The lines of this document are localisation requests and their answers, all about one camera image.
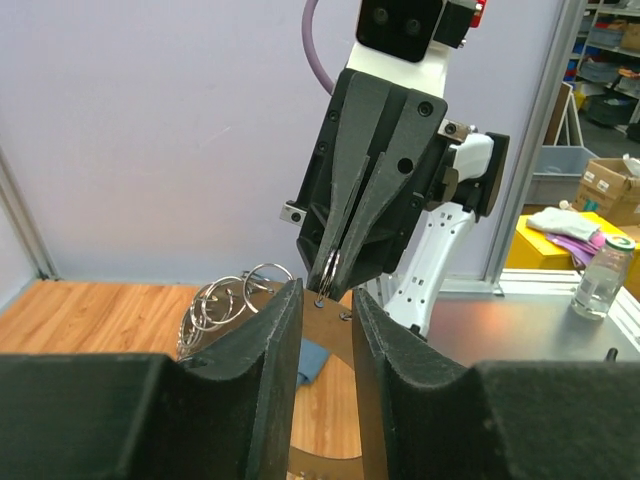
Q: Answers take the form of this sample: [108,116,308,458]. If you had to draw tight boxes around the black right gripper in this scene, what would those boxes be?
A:
[285,69,470,300]

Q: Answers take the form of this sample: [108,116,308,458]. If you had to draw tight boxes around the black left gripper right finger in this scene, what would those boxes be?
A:
[352,290,639,479]

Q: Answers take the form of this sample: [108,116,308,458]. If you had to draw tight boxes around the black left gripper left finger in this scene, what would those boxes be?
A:
[1,280,304,479]

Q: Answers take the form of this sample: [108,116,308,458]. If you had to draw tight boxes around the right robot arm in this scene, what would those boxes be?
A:
[282,69,510,335]

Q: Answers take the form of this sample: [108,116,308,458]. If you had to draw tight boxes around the blue folded cloth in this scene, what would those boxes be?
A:
[296,339,330,388]

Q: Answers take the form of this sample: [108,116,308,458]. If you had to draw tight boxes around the grey plastic crate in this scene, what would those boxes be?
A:
[525,146,596,206]

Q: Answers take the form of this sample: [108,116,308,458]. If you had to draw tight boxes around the yellow bin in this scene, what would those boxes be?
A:
[505,212,639,270]

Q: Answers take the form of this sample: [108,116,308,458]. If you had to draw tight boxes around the background storage shelf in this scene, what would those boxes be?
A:
[564,1,639,134]

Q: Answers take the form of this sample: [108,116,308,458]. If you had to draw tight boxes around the white and purple cloths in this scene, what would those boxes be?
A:
[526,203,605,267]

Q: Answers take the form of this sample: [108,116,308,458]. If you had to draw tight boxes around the clear plastic bottle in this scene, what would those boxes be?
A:
[571,235,636,321]

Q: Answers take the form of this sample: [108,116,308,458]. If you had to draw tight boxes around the cardboard box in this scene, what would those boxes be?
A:
[573,156,639,226]

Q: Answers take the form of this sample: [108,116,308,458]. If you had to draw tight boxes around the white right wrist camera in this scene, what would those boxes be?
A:
[346,0,486,98]

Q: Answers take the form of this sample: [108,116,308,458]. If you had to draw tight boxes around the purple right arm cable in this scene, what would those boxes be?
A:
[303,0,335,95]

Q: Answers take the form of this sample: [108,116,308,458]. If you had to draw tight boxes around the right aluminium frame post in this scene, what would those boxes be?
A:
[483,1,586,290]

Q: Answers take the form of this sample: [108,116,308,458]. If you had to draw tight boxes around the aluminium frame post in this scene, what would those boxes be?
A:
[483,1,586,290]
[1,151,60,280]

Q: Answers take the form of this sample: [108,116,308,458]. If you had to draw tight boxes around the left aluminium frame post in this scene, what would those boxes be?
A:
[1,151,60,280]

